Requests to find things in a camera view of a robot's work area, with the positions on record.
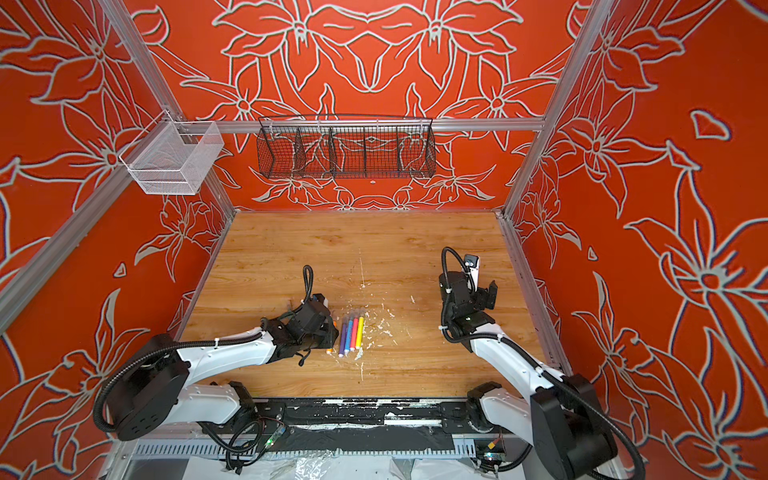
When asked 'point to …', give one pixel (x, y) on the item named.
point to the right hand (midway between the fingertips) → (472, 276)
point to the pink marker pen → (354, 331)
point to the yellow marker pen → (360, 330)
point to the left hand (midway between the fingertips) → (337, 332)
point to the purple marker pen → (342, 340)
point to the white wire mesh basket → (173, 157)
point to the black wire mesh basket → (346, 146)
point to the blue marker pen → (348, 335)
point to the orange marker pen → (329, 351)
